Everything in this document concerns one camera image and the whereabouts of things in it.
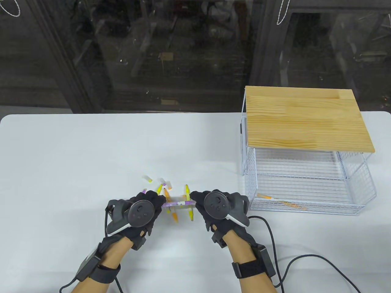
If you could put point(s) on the person's left hand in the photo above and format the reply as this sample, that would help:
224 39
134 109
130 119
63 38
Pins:
155 198

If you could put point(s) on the person's right hand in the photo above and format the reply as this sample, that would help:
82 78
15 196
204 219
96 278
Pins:
198 198

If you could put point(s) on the yellow double-ended highlighter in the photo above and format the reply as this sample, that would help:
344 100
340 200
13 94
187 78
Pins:
187 192
158 189

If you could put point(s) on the group of clear highlighter caps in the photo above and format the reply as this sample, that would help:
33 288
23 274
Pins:
149 179

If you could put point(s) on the orange double-ended highlighter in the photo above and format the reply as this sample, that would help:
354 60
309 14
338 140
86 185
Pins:
264 196
174 216

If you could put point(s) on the person's left forearm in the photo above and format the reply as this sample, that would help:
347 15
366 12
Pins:
116 256

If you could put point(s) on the person's right forearm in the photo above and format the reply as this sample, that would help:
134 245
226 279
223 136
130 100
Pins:
244 250

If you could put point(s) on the black right hand controller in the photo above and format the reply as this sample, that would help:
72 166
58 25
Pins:
217 204

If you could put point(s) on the black hand controller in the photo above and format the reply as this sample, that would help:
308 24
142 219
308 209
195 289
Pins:
217 204
142 213

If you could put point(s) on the black left hand controller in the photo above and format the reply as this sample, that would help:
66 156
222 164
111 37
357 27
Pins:
142 213

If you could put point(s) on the black right wrist sensor box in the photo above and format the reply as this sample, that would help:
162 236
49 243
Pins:
266 261

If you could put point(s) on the black wrist sensor box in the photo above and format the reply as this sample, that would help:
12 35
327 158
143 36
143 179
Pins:
88 265
266 261

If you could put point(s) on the black left wrist sensor box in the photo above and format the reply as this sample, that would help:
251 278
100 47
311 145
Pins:
88 265

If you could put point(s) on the dark window mullion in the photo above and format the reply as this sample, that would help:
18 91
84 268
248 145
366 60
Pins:
262 55
70 67

